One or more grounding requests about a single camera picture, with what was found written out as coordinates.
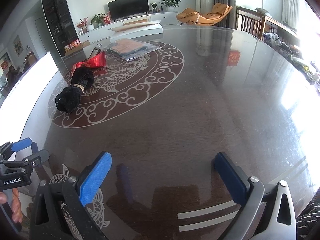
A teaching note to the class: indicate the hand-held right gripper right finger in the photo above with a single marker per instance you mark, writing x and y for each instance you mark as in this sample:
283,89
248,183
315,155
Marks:
228,177

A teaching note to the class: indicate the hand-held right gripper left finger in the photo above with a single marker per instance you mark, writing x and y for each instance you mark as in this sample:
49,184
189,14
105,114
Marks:
96,177

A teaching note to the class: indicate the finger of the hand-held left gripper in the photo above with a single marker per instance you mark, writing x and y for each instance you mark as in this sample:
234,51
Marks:
22,145
32,160

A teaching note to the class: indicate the person's left hand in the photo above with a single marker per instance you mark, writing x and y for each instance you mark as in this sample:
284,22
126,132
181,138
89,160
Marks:
16,205

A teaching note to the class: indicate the white panel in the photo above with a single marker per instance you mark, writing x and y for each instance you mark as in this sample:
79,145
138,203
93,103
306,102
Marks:
32,87

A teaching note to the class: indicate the black sequin cloth bundle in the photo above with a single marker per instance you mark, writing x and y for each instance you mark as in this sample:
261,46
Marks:
70,97

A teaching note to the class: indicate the dark patterned cloth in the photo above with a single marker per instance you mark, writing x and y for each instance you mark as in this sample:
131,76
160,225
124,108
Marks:
308,222

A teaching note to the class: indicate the red foil packet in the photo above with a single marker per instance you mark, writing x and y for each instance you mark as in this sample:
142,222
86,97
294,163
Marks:
96,61

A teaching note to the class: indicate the open cardboard box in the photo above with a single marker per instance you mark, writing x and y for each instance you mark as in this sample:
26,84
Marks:
76,47

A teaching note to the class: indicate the black glass cabinet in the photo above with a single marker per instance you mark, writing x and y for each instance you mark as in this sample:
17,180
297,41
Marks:
60,22

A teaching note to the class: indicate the clear bag with clothing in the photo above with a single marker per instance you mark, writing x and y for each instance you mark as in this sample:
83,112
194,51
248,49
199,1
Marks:
130,47

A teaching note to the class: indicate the red flowers in white vase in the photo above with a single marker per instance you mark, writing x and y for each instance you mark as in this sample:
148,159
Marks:
85,25

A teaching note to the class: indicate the bushy potted plant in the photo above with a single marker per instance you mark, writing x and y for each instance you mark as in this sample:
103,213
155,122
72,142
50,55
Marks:
98,19

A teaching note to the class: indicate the red gift box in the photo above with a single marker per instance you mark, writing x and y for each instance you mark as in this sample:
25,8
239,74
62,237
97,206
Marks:
107,20

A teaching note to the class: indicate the white flat box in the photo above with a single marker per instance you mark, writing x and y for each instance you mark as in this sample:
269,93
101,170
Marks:
140,30

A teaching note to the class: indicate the wooden slatted chair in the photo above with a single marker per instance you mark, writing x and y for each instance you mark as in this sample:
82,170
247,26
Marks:
250,22

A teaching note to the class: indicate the wooden side desk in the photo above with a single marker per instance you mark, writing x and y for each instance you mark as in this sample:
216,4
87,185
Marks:
280,27

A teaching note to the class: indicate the orange lounge chair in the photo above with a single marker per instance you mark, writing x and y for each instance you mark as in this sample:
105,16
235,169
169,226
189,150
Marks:
212,15

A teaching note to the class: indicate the white television cabinet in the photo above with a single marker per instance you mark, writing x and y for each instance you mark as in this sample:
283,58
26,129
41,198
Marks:
165,17

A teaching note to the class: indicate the black television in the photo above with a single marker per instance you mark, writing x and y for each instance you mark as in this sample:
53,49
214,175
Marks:
128,6

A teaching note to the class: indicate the small potted plant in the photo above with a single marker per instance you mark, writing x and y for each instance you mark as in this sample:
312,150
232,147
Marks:
154,7

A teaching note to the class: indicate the large green potted plant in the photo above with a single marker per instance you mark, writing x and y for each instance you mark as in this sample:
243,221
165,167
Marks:
170,2

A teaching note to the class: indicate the framed wall picture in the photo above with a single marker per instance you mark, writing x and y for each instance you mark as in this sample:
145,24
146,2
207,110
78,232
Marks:
17,44

